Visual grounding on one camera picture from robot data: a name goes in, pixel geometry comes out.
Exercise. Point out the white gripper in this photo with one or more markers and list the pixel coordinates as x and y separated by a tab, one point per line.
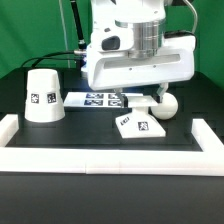
173	62

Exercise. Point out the white lamp bulb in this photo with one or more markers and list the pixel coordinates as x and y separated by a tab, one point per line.
167	108

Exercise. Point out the white lamp base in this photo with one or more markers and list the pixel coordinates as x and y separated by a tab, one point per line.
139	123

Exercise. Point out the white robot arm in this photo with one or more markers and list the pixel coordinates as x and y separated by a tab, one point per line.
130	47

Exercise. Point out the white lamp shade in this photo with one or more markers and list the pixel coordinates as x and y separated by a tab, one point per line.
43	102

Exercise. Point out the white marker sheet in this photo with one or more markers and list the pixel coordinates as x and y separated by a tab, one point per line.
92	99

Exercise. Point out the white U-shaped frame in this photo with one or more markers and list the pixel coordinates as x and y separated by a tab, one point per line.
209	161

